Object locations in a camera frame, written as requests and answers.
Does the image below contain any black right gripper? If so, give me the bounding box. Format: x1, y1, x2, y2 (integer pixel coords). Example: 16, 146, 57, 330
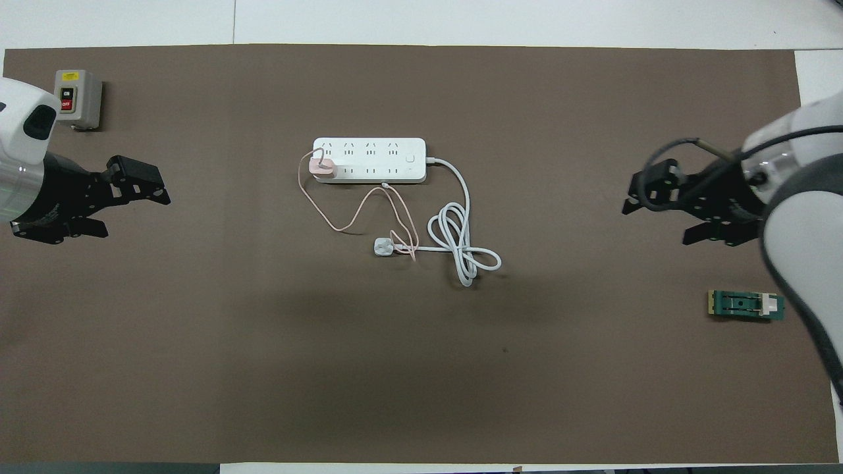
621, 157, 769, 248

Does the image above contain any green circuit board module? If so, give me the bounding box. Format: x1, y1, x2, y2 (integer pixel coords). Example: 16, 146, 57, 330
707, 290, 786, 323

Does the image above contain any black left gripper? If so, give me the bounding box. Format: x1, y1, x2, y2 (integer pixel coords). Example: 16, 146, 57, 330
10, 153, 172, 246

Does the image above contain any brown table mat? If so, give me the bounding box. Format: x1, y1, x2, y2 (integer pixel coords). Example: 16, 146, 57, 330
0, 44, 841, 465

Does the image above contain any grey on-off switch box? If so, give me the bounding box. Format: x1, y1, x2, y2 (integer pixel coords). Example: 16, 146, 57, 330
52, 69, 103, 132

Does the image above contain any pink charging cable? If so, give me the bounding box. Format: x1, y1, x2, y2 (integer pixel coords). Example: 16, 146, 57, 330
298, 148, 420, 263

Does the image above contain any white power strip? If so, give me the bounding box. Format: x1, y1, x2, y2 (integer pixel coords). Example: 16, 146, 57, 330
312, 137, 427, 185

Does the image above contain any white power cord with plug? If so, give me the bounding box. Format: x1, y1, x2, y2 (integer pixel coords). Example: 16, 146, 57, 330
373, 157, 503, 288

